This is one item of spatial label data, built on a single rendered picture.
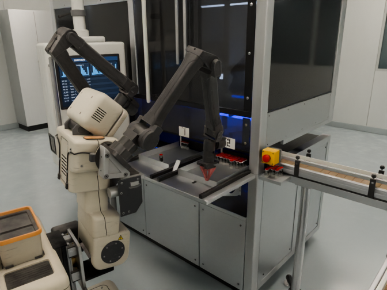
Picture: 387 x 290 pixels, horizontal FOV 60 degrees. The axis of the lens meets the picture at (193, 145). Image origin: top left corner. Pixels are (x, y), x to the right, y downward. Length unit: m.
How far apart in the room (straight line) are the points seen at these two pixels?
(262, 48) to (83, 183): 1.00
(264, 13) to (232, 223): 1.15
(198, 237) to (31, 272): 1.22
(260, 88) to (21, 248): 1.22
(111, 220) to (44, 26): 5.39
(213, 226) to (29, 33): 5.06
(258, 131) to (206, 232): 0.81
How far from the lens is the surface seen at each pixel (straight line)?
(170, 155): 2.07
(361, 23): 6.31
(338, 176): 1.77
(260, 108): 1.71
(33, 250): 1.40
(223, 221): 2.08
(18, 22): 6.40
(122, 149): 1.18
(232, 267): 2.21
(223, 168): 1.88
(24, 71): 6.41
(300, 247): 2.05
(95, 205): 1.43
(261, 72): 1.68
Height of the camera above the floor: 1.59
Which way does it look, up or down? 18 degrees down
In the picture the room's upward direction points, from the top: 1 degrees counter-clockwise
